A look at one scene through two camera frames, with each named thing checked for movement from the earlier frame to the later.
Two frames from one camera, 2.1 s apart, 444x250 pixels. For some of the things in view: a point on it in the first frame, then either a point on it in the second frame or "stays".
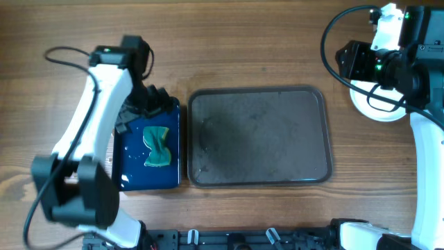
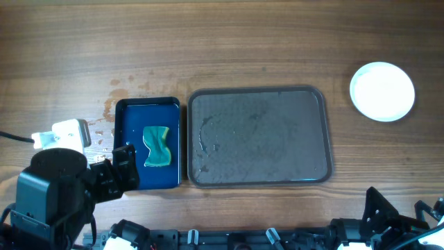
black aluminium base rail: x=224 y=239 stays
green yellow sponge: x=155 y=138 stays
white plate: x=374 y=108 stays
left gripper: x=160 y=102 -> x=114 y=185
